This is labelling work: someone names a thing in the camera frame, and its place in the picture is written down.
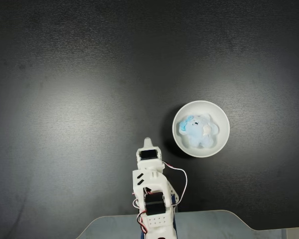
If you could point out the white ceramic bowl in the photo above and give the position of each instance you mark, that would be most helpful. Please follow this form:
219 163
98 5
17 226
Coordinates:
214 149

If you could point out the blue clamp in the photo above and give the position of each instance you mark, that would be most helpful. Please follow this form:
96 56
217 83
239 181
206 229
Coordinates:
175 201
141 235

